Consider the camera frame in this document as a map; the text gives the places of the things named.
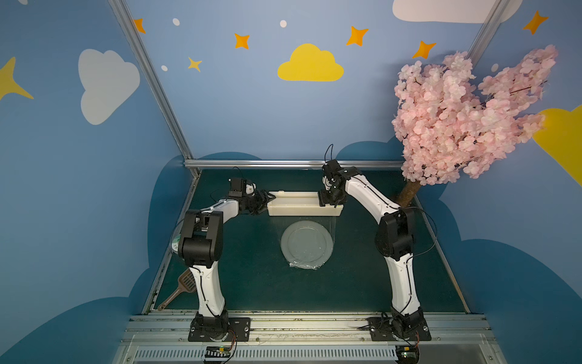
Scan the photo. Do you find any cream plastic wrap dispenser box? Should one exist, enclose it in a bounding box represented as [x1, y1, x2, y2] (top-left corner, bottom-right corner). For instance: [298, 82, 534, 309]
[268, 190, 343, 217]

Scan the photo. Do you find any clear plastic wrap sheet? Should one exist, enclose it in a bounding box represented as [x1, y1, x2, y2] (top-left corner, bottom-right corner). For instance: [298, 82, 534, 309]
[271, 216, 337, 270]

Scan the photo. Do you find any grey round plate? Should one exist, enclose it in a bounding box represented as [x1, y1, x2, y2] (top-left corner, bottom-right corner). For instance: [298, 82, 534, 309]
[280, 221, 334, 270]

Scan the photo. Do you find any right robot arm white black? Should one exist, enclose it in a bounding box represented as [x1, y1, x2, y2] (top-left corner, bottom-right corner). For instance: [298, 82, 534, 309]
[318, 159, 427, 337]

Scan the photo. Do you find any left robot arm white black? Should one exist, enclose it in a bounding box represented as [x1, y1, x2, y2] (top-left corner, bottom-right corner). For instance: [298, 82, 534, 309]
[177, 177, 276, 335]

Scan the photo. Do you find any horizontal aluminium back bar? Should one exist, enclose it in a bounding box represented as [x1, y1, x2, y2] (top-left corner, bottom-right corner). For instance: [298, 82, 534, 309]
[184, 159, 403, 171]

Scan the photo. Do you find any brown slotted spatula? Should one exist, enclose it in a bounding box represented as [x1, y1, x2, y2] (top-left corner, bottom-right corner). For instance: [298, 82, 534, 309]
[158, 268, 197, 311]

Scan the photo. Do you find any pink blossom artificial tree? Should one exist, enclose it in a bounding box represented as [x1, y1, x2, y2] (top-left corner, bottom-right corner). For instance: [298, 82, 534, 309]
[392, 45, 559, 207]

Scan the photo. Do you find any left small circuit board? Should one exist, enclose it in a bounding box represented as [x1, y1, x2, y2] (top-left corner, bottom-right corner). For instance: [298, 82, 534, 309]
[202, 347, 232, 363]

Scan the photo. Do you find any small circuit board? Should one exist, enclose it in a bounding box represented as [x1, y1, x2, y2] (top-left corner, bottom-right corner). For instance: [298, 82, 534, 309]
[396, 346, 420, 364]
[202, 347, 232, 363]

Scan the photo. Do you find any right small circuit board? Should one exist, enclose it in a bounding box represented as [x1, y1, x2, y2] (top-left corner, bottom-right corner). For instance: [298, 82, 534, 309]
[396, 346, 420, 364]

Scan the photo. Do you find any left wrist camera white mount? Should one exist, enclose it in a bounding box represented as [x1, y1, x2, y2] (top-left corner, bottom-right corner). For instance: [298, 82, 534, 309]
[243, 180, 256, 195]

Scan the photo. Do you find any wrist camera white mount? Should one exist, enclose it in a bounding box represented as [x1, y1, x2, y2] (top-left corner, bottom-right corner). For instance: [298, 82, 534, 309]
[322, 176, 331, 190]
[243, 180, 256, 195]

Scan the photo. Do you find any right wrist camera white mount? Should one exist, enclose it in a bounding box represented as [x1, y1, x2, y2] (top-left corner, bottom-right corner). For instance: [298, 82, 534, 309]
[322, 176, 331, 190]

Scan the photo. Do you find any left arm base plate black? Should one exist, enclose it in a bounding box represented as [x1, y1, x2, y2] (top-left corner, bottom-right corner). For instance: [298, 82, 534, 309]
[187, 315, 252, 342]

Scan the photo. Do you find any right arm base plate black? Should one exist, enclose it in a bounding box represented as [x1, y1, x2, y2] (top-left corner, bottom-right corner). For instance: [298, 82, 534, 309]
[362, 317, 432, 343]

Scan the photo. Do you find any aluminium rail frame front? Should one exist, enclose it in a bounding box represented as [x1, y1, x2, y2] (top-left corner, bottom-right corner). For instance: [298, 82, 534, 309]
[113, 311, 506, 363]

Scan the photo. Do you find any right aluminium corner post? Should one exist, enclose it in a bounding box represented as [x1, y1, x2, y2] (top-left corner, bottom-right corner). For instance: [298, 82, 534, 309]
[468, 0, 510, 66]

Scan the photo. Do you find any aluminium corner post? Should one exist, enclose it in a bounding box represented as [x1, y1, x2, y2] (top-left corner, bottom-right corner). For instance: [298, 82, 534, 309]
[109, 0, 193, 162]
[468, 0, 510, 66]

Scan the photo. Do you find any left aluminium corner post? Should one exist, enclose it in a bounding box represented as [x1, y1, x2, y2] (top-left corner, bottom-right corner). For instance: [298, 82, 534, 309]
[109, 0, 193, 162]

